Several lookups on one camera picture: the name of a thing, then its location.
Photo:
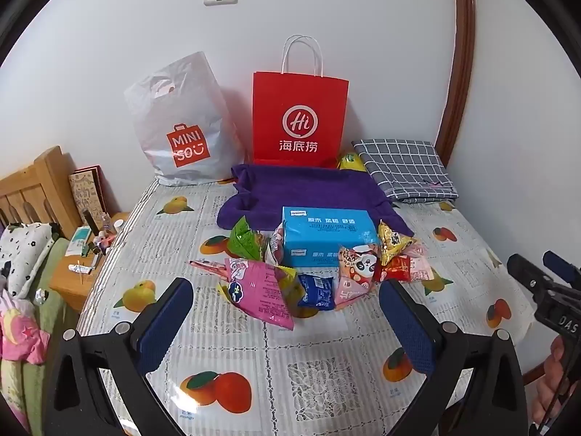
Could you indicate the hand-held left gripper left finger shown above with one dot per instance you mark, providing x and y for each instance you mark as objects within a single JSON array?
[{"x": 165, "y": 322}]

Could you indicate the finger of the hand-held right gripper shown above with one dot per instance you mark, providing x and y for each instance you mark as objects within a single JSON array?
[
  {"x": 529, "y": 275},
  {"x": 563, "y": 265}
]

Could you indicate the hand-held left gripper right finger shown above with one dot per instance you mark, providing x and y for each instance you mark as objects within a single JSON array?
[{"x": 408, "y": 327}]

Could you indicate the light pink snack packet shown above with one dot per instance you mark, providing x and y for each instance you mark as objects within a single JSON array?
[{"x": 420, "y": 268}]

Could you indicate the long pink stick packet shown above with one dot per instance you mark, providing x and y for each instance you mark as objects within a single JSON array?
[{"x": 209, "y": 267}]

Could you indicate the pink panda snack packet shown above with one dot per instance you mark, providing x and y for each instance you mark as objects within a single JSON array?
[{"x": 358, "y": 272}]

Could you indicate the yellow black snack packet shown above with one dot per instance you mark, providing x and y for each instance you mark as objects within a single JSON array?
[{"x": 391, "y": 240}]

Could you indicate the pink snack packet yellow ends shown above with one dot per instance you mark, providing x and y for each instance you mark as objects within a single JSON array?
[{"x": 258, "y": 290}]

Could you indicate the blue snack packet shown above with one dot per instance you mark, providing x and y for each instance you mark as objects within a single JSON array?
[{"x": 315, "y": 290}]

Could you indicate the red white snack packet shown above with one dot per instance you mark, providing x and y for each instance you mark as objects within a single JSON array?
[{"x": 274, "y": 245}]

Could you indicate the person's right hand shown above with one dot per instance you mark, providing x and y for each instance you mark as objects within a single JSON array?
[{"x": 551, "y": 381}]

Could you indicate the wooden nightstand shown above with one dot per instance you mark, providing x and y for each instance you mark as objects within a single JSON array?
[{"x": 72, "y": 286}]

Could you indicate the white tube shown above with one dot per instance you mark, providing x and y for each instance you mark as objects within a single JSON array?
[{"x": 79, "y": 269}]

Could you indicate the fruit print tablecloth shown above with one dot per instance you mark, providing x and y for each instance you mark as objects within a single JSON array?
[{"x": 254, "y": 372}]

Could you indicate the small clear bottle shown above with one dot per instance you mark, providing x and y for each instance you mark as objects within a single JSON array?
[{"x": 105, "y": 223}]

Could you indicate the teal white box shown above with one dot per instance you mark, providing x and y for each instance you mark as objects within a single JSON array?
[{"x": 78, "y": 240}]

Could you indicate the blue tissue box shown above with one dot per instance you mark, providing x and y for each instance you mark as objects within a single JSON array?
[{"x": 327, "y": 231}]

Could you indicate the green blanket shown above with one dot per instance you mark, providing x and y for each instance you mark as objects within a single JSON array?
[{"x": 41, "y": 381}]

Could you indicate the pink star cloth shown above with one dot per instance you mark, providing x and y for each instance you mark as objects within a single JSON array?
[{"x": 22, "y": 331}]

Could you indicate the patterned book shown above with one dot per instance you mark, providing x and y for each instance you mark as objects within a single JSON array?
[{"x": 88, "y": 190}]

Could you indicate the black white floral pillow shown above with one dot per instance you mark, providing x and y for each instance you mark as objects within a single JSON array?
[{"x": 27, "y": 250}]

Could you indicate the grey checked folded cloth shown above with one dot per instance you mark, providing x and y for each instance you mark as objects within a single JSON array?
[{"x": 404, "y": 168}]

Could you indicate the purple towel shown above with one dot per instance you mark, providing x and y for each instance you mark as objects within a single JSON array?
[{"x": 308, "y": 186}]

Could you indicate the yellow green snack packet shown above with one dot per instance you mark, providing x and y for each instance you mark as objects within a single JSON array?
[{"x": 350, "y": 161}]

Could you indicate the wooden headboard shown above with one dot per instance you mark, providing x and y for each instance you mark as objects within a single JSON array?
[{"x": 41, "y": 181}]

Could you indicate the white plastic shopping bag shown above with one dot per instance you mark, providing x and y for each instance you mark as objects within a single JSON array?
[{"x": 181, "y": 100}]

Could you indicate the red paper bag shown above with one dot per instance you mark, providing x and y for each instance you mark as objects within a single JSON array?
[{"x": 299, "y": 95}]

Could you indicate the wooden door frame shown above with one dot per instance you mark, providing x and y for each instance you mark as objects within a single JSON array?
[{"x": 460, "y": 54}]

